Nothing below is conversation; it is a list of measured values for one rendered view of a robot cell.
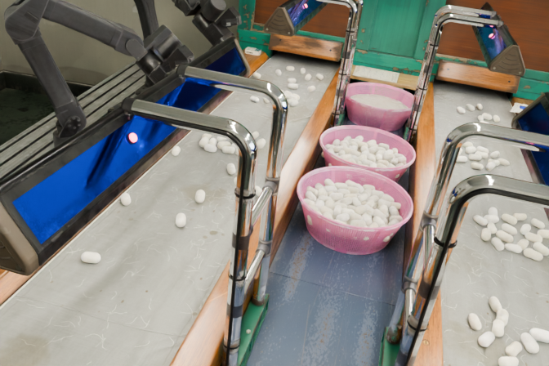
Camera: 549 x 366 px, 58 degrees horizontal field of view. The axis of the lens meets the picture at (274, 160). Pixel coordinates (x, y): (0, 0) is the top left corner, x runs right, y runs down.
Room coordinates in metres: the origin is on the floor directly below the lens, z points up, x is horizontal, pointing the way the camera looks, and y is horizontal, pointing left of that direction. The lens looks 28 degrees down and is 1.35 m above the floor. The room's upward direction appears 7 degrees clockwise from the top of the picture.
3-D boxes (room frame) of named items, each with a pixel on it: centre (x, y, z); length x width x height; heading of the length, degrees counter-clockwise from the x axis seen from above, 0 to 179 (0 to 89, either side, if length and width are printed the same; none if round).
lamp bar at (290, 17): (1.58, -0.04, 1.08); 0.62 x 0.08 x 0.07; 168
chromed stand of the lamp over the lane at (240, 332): (0.61, 0.09, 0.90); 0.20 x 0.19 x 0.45; 168
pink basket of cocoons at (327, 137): (1.25, -0.25, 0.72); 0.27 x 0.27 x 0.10
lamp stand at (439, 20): (1.47, -0.50, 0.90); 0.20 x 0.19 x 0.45; 168
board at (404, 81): (1.90, -0.39, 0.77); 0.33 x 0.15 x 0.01; 78
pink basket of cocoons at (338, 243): (0.98, -0.19, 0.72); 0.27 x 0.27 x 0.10
